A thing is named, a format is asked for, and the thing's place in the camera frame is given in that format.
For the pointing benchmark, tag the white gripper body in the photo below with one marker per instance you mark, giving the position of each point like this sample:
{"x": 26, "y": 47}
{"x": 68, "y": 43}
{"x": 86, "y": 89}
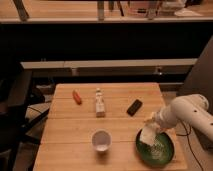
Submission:
{"x": 155, "y": 123}

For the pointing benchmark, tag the white sponge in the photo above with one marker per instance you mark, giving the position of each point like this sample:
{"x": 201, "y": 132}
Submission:
{"x": 148, "y": 133}

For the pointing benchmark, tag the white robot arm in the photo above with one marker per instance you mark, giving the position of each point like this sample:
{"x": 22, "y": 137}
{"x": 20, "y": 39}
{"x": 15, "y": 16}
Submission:
{"x": 190, "y": 108}

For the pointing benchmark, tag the green ceramic bowl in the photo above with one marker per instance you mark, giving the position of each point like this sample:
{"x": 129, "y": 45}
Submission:
{"x": 158, "y": 155}

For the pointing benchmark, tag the black rectangular block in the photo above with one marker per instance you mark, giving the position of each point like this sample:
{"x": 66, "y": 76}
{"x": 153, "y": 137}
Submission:
{"x": 134, "y": 107}

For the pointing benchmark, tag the long wooden bench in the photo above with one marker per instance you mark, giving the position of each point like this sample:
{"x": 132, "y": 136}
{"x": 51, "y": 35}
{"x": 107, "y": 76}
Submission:
{"x": 112, "y": 67}

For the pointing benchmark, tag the grey chair back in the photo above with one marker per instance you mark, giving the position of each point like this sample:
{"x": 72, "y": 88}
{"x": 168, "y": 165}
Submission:
{"x": 200, "y": 78}

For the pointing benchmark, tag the white cup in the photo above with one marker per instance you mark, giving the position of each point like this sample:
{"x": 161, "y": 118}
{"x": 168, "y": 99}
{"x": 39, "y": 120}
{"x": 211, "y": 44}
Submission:
{"x": 101, "y": 141}

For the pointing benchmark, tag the small white bottle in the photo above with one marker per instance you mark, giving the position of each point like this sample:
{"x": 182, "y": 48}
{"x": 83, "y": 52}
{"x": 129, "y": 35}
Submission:
{"x": 99, "y": 105}

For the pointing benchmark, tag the orange carrot toy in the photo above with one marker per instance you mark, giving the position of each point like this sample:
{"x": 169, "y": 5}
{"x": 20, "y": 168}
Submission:
{"x": 76, "y": 97}

